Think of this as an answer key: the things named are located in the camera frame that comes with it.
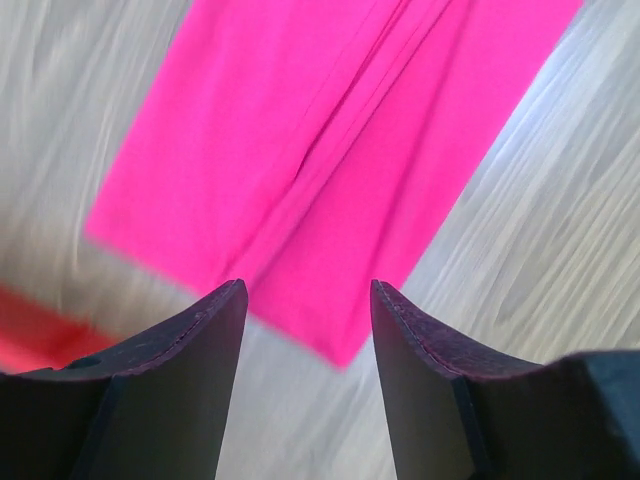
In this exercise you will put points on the pink t shirt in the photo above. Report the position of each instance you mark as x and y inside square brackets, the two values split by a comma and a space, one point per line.
[310, 147]

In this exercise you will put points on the red plastic bin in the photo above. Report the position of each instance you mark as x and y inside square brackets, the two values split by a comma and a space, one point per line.
[35, 337]

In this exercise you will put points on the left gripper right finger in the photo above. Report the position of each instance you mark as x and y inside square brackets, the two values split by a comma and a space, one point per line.
[458, 409]

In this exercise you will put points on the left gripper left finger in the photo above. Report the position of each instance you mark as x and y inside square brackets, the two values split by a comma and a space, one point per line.
[153, 406]

